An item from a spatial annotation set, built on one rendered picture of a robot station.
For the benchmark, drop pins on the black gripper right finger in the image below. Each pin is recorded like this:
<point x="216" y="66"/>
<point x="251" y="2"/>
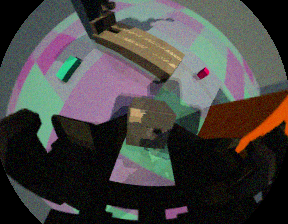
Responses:
<point x="189" y="152"/>

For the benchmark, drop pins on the green rectangular block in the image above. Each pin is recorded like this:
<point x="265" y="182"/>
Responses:
<point x="67" y="68"/>

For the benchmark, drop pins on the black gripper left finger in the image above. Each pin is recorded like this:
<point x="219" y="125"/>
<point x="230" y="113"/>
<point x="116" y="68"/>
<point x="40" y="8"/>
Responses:
<point x="103" y="140"/>

